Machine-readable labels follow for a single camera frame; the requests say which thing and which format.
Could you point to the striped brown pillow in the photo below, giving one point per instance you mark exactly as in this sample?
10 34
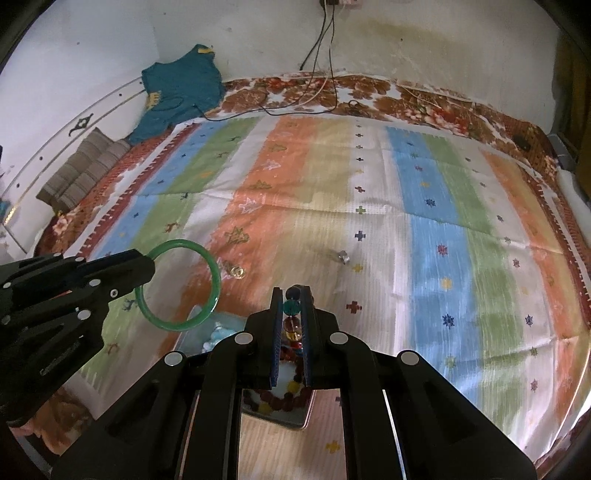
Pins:
76 168
99 177

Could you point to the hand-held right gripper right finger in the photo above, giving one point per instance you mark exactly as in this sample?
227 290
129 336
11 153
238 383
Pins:
308 344

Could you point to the white rolled cloth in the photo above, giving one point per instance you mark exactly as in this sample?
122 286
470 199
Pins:
575 189

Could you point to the wall power socket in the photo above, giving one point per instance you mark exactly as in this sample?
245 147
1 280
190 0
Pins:
339 3

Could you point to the rectangular metal tin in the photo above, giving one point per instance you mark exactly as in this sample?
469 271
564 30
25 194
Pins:
295 419

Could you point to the green jade bangle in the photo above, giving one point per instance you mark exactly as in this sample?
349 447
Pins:
215 272

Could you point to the mustard hanging garment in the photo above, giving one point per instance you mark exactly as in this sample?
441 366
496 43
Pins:
572 83

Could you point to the striped colourful mat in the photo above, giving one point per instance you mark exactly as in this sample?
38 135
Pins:
323 198

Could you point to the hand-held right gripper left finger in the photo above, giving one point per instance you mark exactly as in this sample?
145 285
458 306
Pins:
276 344

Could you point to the white bed headboard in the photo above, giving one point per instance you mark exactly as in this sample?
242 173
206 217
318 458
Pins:
51 138

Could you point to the teal garment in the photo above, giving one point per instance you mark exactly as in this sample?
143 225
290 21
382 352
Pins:
180 87

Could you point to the small black object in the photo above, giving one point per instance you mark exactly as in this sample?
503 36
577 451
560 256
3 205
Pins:
522 141

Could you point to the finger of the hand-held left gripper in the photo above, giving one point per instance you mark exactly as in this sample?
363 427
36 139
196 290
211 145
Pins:
124 265
104 295

